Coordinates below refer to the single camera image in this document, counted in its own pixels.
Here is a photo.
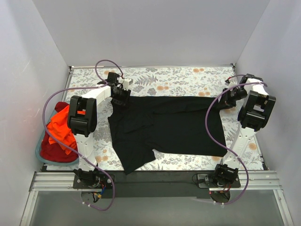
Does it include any orange t shirt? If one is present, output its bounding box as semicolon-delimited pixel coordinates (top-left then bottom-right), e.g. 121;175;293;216
47;102;77;150

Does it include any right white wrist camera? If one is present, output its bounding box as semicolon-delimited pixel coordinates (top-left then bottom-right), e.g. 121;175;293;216
225;78;237;89

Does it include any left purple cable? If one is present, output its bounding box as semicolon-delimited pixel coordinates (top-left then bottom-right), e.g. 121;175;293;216
42;59;125;211

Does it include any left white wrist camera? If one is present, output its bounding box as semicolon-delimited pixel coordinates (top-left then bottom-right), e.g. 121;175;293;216
119;78;133;90

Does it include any dark red t shirt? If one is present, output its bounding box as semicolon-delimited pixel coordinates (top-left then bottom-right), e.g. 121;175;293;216
40;101;79;163

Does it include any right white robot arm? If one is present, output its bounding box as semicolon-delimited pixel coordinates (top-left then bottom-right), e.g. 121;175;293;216
212;74;276;187

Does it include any teal plastic basket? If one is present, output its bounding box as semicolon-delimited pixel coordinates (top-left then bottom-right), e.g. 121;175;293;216
35;101;79;167

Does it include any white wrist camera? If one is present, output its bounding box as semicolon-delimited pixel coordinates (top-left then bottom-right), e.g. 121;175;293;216
225;78;237;89
119;78;133;90

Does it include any black t shirt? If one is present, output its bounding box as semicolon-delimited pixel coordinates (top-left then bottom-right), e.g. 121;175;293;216
108;96;227;174

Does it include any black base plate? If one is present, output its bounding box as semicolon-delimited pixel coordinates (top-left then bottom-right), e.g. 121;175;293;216
73;170;240;209

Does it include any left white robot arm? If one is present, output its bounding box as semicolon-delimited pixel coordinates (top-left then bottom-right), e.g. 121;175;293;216
67;72;133;188

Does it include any floral table mat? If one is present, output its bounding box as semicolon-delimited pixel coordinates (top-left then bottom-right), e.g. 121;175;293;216
42;65;269;171

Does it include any aluminium rail frame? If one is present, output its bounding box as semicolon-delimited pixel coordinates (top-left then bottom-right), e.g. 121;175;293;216
21;170;293;226

